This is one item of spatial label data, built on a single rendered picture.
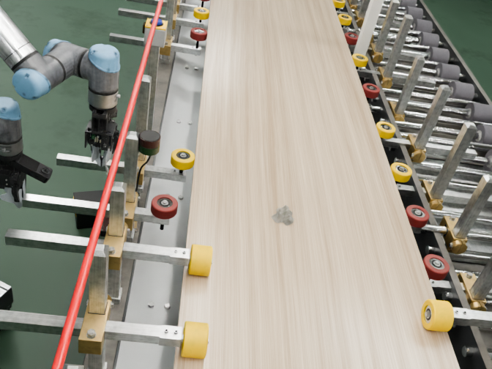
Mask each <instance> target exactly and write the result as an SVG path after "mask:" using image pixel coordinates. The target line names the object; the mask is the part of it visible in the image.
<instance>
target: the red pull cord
mask: <svg viewBox="0 0 492 369"><path fill-rule="evenodd" d="M162 5H163V0H159V1H158V4H157V9H156V12H155V14H154V19H153V21H152V26H151V29H150V32H149V36H148V39H147V42H146V47H145V49H144V52H143V56H142V60H141V64H140V67H139V70H138V74H137V77H136V79H135V84H134V87H133V91H132V94H131V97H130V101H129V105H128V107H127V112H126V114H125V118H124V122H123V125H122V129H121V132H120V135H119V140H118V142H117V145H116V149H115V152H114V155H113V159H112V163H111V167H110V170H109V172H108V177H107V180H106V183H105V187H104V190H103V193H102V198H101V200H100V205H99V207H98V210H97V215H96V218H95V221H94V225H93V228H92V232H91V235H90V238H89V242H88V245H87V248H86V252H85V256H84V258H83V263H82V265H81V270H80V273H79V276H78V280H77V283H76V286H75V290H74V293H73V296H72V300H71V303H70V308H69V310H68V314H67V317H66V321H65V323H64V328H63V331H62V334H61V338H60V341H59V345H58V348H57V351H56V356H55V358H54V361H53V366H52V368H51V369H63V366H64V361H65V358H66V355H67V350H68V347H69V344H70V339H71V337H72V331H73V329H74V326H75V321H76V318H77V315H78V310H79V307H80V304H81V300H82V296H83V292H84V289H85V285H86V281H87V277H88V275H89V270H90V267H91V264H92V259H93V256H94V252H95V248H96V246H97V240H98V238H99V235H100V230H101V227H102V224H103V219H104V216H105V211H106V209H107V205H108V201H109V198H110V194H111V190H112V187H113V182H114V179H115V176H116V171H117V168H118V165H119V161H120V157H121V155H122V150H123V147H124V142H125V139H126V136H127V131H128V128H129V125H130V120H131V117H132V114H133V110H134V107H135V102H136V99H137V96H138V91H139V88H140V85H141V80H142V77H143V74H144V70H145V66H146V62H147V59H148V56H149V51H150V48H151V45H152V40H153V37H154V33H155V29H156V26H157V22H158V18H159V16H160V11H161V8H162Z"/></svg>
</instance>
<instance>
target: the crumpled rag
mask: <svg viewBox="0 0 492 369"><path fill-rule="evenodd" d="M276 211H277V212H276V214H274V215H273V216H271V218H272V219H273V220H274V221H275V223H284V224H285V225H286V226H289V225H290V224H292V223H293V222H294V218H293V217H292V215H293V213H292V211H290V210H289V207H288V206H286V205H285V206H283V207H282V208H278V209H276Z"/></svg>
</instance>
